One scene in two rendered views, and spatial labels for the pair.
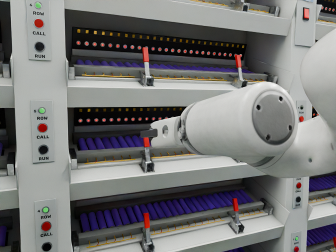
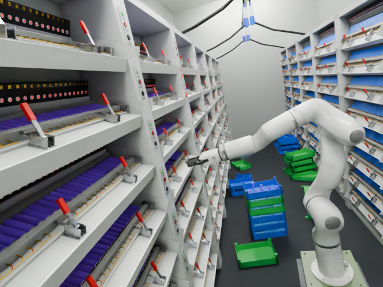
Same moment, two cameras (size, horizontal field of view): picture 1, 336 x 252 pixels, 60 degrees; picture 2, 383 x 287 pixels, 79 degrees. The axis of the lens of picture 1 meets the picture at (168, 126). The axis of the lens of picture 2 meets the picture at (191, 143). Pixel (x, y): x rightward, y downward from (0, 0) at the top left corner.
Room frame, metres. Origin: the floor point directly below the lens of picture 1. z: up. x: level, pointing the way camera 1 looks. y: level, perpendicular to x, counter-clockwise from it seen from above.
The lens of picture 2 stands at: (-0.11, 0.87, 1.41)
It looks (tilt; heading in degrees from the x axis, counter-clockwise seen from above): 13 degrees down; 309
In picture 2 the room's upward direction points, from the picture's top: 12 degrees counter-clockwise
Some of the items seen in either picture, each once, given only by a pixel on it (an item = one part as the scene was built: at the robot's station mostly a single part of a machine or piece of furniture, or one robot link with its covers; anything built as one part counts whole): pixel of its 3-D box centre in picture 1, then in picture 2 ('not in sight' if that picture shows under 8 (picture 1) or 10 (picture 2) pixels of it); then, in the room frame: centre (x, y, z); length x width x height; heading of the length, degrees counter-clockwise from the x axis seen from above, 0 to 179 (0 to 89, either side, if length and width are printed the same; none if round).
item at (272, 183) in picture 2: not in sight; (261, 187); (0.65, -0.92, 0.44); 0.30 x 0.20 x 0.08; 32
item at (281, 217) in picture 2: not in sight; (265, 212); (0.65, -0.92, 0.20); 0.30 x 0.20 x 0.08; 32
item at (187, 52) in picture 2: not in sight; (200, 137); (1.24, -0.99, 0.90); 0.20 x 0.09 x 1.81; 24
